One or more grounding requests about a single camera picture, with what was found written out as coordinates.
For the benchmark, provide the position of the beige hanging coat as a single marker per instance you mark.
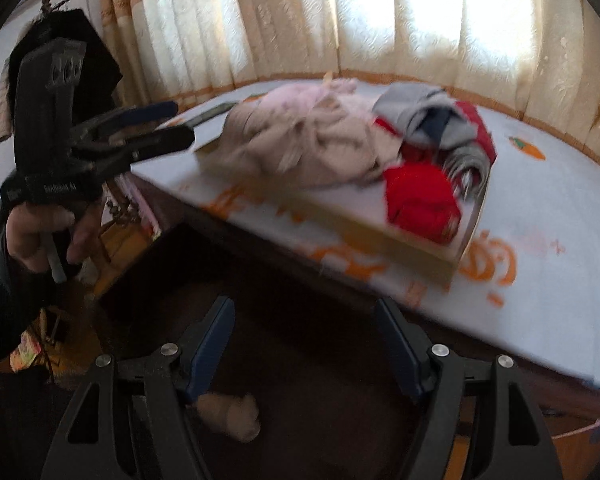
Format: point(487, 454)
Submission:
point(2, 110)

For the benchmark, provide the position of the white orange printed tablecloth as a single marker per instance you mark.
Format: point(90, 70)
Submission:
point(555, 220)

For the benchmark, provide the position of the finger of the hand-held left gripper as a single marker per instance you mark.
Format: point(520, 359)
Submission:
point(160, 142)
point(135, 117)

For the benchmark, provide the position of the person's left forearm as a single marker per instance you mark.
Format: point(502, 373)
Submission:
point(5, 305)

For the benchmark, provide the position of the coat hanger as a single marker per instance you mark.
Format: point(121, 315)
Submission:
point(50, 2)

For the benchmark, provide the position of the beige rolled sock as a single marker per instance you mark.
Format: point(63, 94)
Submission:
point(230, 416)

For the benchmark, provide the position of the dark wooden drawer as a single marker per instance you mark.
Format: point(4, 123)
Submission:
point(290, 350)

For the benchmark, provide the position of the maroon grey trimmed underwear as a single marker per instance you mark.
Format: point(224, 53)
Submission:
point(472, 160)

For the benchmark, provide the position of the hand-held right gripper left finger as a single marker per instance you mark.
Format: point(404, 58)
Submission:
point(207, 350)

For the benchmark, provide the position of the beige patterned curtain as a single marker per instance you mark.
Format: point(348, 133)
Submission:
point(305, 20)

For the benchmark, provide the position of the black hanging coat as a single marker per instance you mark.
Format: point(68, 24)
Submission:
point(100, 60)

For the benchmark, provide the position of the dark remote on table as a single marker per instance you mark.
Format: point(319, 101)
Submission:
point(210, 114)

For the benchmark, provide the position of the beige shallow tray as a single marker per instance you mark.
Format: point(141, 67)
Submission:
point(420, 255)

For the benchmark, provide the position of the dark wooden desk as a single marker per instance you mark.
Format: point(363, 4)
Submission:
point(480, 355)

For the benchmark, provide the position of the person's left hand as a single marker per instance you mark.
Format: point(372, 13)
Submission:
point(35, 230)

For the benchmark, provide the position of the red sock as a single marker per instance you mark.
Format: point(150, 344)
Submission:
point(420, 202)

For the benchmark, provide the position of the grey navy underwear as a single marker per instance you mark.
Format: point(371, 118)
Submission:
point(420, 110)

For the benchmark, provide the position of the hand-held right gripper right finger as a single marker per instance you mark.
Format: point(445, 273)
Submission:
point(397, 347)

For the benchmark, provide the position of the beige underwear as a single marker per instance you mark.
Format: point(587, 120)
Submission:
point(300, 152)

